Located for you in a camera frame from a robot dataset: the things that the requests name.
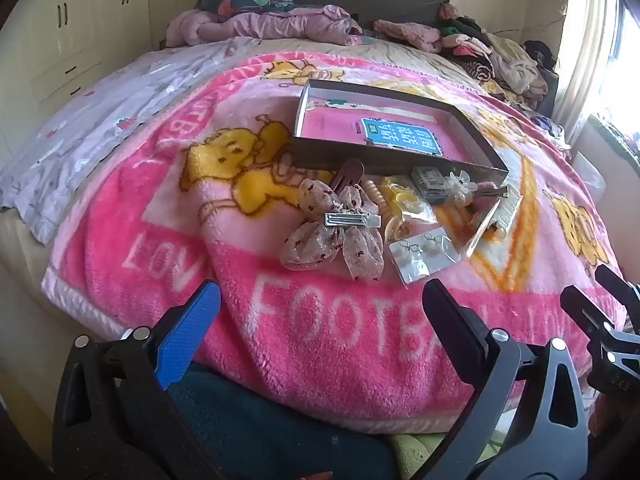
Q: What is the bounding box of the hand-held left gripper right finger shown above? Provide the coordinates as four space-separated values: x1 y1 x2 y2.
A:
422 279 588 480

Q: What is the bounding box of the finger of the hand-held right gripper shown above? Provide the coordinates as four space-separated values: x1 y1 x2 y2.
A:
595 264 640 321
560 285 621 346

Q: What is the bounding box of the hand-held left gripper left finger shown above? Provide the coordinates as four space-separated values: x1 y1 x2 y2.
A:
52 279 226 480

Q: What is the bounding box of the clear earrings packet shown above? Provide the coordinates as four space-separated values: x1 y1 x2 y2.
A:
387 227 461 283

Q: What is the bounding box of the sheer dotted bow hair clip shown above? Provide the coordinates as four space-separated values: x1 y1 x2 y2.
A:
280 177 386 281

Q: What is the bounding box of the cream lettered hair clip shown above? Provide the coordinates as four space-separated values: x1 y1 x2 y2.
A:
492 192 523 236

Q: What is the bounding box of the white flower hair clip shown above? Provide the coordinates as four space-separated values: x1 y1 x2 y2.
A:
445 170 476 206

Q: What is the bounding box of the peach spiral hair tie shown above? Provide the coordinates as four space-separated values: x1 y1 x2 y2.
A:
362 176 403 243

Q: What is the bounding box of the shallow grey cardboard box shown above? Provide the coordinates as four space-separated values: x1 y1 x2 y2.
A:
289 79 510 261

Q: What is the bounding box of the mauve plastic hair clip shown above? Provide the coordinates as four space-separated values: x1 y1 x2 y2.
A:
330 158 366 193

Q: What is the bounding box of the pink printed fleece blanket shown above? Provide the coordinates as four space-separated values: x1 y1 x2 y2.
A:
42 50 626 436

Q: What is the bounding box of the white plastic bag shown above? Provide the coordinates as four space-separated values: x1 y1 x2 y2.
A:
570 150 608 201

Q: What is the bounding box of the bag of yellow rings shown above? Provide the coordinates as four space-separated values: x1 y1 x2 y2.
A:
377 175 438 223

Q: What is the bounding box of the dark teal cloth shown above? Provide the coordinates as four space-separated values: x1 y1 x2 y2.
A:
165 360 401 480

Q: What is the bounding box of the small grey clear case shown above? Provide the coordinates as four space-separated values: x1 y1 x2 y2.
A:
411 166 448 206

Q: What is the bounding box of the green cloth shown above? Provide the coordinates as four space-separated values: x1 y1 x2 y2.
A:
387 430 501 480

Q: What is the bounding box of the grey printed bed sheet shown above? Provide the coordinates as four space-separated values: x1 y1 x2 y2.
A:
0 37 261 246

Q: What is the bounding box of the pink booklet with teal label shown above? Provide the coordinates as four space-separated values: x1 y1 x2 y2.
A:
299 100 493 166

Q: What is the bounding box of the bright window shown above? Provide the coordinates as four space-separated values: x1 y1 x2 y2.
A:
607 0 640 111

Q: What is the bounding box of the cream curtain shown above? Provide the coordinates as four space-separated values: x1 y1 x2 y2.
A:
555 0 621 131

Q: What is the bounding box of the pile of mixed clothes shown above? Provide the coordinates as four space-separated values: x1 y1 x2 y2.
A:
437 2 556 106

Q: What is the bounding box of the beige quilted bedspread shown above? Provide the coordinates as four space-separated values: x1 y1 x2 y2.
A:
235 37 481 86

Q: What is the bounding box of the pink knitted garment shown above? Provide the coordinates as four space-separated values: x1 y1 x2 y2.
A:
372 19 443 53

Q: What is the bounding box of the pink crumpled duvet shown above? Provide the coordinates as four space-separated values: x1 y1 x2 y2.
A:
165 5 361 48

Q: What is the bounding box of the cream wardrobe with black handles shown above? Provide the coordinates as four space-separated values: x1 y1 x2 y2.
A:
0 0 166 126

